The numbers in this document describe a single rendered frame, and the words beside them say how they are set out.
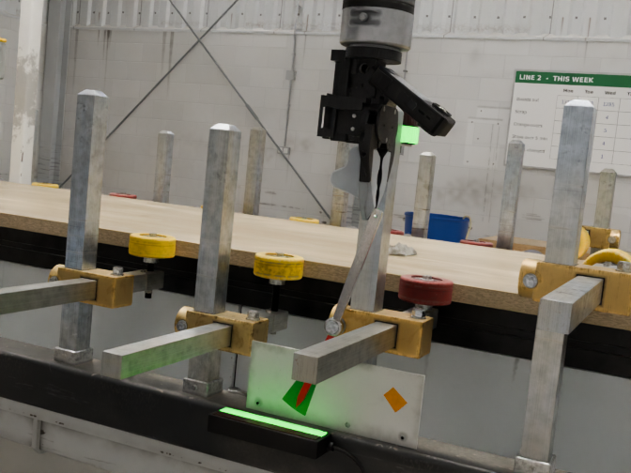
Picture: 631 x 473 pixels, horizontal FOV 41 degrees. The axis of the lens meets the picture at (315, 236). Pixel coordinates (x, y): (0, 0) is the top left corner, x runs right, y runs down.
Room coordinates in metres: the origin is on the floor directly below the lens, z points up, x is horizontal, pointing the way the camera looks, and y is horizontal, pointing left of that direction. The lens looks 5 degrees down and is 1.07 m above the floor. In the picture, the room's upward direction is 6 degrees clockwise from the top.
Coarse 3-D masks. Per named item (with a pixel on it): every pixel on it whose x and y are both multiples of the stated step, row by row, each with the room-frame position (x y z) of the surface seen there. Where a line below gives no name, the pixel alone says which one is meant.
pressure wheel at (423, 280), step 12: (408, 276) 1.26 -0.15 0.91; (420, 276) 1.28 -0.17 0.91; (432, 276) 1.29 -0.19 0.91; (408, 288) 1.23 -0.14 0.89; (420, 288) 1.22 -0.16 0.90; (432, 288) 1.22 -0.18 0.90; (444, 288) 1.22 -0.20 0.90; (408, 300) 1.23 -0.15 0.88; (420, 300) 1.22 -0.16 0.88; (432, 300) 1.22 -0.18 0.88; (444, 300) 1.23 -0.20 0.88
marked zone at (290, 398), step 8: (296, 384) 1.16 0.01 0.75; (312, 384) 1.15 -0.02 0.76; (288, 392) 1.17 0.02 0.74; (296, 392) 1.16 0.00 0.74; (312, 392) 1.15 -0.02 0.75; (288, 400) 1.16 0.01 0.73; (296, 400) 1.16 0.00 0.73; (304, 400) 1.15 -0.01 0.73; (296, 408) 1.16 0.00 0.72; (304, 408) 1.15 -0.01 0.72
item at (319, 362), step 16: (352, 336) 1.00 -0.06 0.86; (368, 336) 1.01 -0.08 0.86; (384, 336) 1.06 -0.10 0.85; (304, 352) 0.89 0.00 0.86; (320, 352) 0.90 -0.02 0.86; (336, 352) 0.92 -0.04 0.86; (352, 352) 0.97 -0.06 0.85; (368, 352) 1.01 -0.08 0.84; (304, 368) 0.88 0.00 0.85; (320, 368) 0.88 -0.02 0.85; (336, 368) 0.93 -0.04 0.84
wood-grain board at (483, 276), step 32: (0, 192) 2.16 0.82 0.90; (32, 192) 2.27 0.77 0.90; (64, 192) 2.39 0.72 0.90; (0, 224) 1.66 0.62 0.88; (32, 224) 1.63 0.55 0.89; (64, 224) 1.60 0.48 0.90; (128, 224) 1.67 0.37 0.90; (160, 224) 1.74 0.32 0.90; (192, 224) 1.81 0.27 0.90; (256, 224) 1.98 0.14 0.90; (288, 224) 2.07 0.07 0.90; (320, 224) 2.17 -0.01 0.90; (192, 256) 1.48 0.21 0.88; (320, 256) 1.46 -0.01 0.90; (352, 256) 1.51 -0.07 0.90; (416, 256) 1.62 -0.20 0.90; (448, 256) 1.68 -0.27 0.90; (480, 256) 1.75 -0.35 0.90; (512, 256) 1.82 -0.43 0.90; (544, 256) 1.90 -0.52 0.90; (480, 288) 1.26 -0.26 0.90; (512, 288) 1.29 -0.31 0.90; (608, 320) 1.19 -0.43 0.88
